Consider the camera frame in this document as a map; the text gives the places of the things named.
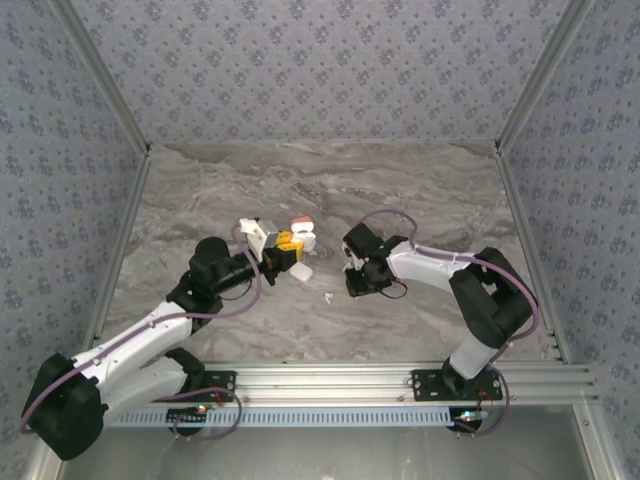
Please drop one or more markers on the aluminium frame post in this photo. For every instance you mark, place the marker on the aluminium frame post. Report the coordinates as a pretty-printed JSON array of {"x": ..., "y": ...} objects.
[
  {"x": 539, "y": 75},
  {"x": 105, "y": 75}
]

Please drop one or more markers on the grey metal tray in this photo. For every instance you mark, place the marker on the grey metal tray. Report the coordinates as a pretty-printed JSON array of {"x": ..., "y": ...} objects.
[{"x": 325, "y": 455}]

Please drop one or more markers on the large white earbud charging case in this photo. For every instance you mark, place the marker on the large white earbud charging case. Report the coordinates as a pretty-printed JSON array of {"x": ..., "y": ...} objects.
[{"x": 304, "y": 234}]

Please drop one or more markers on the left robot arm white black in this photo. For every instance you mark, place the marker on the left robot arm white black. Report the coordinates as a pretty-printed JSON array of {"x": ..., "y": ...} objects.
[{"x": 140, "y": 340}]

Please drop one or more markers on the aluminium table edge rail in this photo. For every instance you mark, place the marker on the aluminium table edge rail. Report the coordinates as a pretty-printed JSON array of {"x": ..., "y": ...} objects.
[
  {"x": 126, "y": 225},
  {"x": 521, "y": 225}
]

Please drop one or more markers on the wide aluminium extrusion beam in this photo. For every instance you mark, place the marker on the wide aluminium extrusion beam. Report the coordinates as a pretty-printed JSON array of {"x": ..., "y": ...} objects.
[{"x": 325, "y": 382}]

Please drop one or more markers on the black controller board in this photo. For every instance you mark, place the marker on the black controller board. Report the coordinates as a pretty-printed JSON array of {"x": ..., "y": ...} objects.
[
  {"x": 470, "y": 419},
  {"x": 187, "y": 416}
]

